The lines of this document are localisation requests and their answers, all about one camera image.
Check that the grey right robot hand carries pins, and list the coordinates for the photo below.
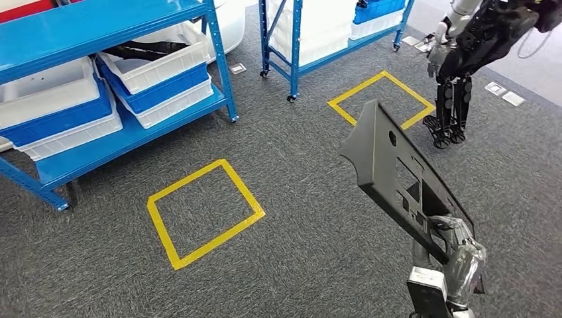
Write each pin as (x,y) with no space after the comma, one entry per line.
(470,263)

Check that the black plastic mounting plate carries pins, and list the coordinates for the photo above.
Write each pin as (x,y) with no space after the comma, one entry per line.
(373,153)

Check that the blue metal shelf rack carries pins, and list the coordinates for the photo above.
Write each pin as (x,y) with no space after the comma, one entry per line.
(294,44)
(88,22)

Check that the black plastic part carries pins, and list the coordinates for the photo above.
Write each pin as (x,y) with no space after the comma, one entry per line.
(145,50)

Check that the silver floor socket plate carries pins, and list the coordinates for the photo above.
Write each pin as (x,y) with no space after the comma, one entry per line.
(423,46)
(410,40)
(495,88)
(237,68)
(513,98)

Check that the black humanoid robot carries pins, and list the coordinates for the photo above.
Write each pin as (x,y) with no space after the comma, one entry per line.
(461,57)

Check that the yellow floor tape square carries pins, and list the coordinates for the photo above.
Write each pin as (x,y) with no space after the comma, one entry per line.
(219,240)
(355,87)

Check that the large white plastic crate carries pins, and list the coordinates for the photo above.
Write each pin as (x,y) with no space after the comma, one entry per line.
(316,30)

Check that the white car with red stripe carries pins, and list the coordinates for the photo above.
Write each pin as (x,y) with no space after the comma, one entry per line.
(232,26)

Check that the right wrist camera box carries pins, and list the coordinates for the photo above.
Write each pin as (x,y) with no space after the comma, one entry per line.
(428,292)

